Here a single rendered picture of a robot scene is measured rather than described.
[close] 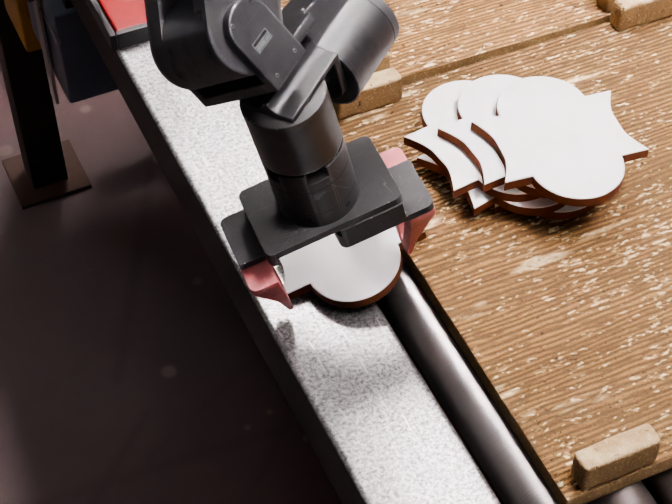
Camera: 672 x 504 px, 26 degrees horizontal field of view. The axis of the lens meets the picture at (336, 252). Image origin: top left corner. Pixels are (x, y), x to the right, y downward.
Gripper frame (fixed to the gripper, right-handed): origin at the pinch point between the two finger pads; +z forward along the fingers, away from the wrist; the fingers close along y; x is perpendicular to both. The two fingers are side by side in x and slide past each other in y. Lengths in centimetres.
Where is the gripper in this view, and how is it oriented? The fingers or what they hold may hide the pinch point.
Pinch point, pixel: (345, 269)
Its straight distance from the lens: 107.9
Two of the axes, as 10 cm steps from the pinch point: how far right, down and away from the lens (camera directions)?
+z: 2.1, 5.8, 7.9
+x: 3.6, 7.0, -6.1
